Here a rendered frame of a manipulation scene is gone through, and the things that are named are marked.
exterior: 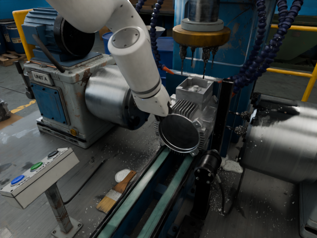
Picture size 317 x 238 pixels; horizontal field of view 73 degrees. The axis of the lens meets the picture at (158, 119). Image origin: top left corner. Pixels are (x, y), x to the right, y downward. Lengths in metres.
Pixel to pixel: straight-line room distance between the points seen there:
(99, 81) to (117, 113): 0.14
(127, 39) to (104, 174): 0.60
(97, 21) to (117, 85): 0.43
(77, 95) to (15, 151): 0.43
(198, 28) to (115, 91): 0.36
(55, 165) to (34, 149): 0.55
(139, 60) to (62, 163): 0.34
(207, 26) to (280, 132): 0.35
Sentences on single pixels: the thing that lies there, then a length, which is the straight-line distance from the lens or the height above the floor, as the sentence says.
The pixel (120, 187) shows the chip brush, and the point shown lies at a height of 0.81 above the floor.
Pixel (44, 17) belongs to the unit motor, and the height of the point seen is 1.34.
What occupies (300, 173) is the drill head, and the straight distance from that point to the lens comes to 0.71.
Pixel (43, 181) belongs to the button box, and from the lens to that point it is 0.60.
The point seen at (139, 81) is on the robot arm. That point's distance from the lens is 0.51.
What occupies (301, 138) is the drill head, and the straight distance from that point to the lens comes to 0.67.
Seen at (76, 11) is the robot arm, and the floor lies 1.42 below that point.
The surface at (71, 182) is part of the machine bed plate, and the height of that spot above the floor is 0.80.
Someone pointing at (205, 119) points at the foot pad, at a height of 1.07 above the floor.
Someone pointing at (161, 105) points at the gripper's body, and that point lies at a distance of 0.59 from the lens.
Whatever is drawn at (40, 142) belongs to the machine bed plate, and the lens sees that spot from 1.19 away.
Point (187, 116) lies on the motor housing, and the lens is 0.70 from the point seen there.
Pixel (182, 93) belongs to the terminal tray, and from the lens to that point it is 0.76.
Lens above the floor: 1.46
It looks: 33 degrees down
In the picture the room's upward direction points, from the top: straight up
